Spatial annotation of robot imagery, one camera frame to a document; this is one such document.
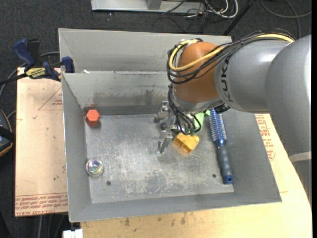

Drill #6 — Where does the red hexagonal block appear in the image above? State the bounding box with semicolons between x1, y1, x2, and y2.
85;109;101;127

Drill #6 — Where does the clear glass round dish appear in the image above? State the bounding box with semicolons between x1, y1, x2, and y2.
85;158;105;177

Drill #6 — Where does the blue hairbrush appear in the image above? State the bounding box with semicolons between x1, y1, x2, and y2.
209;108;234;185

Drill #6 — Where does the yellow toy block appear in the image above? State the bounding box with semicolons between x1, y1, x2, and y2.
172;132;200;155

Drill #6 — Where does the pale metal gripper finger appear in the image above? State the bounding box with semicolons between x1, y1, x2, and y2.
162;133;174;152
157;130;167;155

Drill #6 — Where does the black cylinder on white bracket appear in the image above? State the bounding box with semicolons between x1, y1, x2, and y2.
213;103;231;114

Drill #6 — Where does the brown cardboard board, red print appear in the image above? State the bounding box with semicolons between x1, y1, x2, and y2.
14;67;289;218

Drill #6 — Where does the grey metal bin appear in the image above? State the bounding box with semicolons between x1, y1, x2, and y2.
58;28;282;223

